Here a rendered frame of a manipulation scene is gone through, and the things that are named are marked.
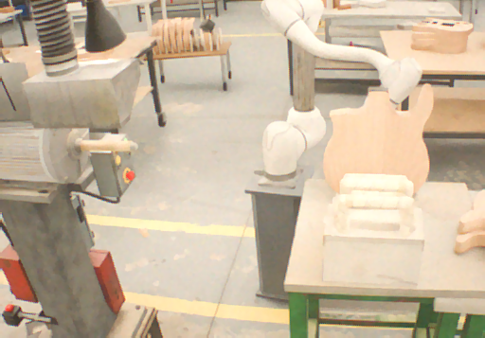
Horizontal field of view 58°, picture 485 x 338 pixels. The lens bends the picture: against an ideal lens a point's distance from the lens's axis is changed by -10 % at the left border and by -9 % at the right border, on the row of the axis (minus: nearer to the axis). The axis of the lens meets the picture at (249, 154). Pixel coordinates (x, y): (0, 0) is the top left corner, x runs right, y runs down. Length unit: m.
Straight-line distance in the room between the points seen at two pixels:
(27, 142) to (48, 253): 0.47
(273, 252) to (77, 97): 1.43
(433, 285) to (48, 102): 1.19
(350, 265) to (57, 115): 0.91
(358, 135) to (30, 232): 1.20
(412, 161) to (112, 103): 0.93
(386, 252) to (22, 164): 1.14
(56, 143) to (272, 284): 1.48
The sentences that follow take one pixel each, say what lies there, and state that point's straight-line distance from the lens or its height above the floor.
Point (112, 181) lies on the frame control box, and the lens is 1.86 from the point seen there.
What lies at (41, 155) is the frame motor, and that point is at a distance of 1.53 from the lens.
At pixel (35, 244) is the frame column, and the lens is 1.85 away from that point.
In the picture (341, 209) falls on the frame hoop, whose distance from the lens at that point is 1.22.
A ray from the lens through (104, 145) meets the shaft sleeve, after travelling 1.52.
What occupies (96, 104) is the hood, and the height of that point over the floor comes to 1.46.
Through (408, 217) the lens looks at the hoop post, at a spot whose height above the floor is 1.16.
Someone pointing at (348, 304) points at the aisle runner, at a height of 0.00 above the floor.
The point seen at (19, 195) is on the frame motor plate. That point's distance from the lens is 1.70.
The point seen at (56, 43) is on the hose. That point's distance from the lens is 1.33.
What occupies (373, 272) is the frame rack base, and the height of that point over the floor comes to 0.98.
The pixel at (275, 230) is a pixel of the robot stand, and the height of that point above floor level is 0.48.
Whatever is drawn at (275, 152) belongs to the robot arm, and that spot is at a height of 0.87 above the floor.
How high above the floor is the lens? 1.88
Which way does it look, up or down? 28 degrees down
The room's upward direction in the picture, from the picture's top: 5 degrees counter-clockwise
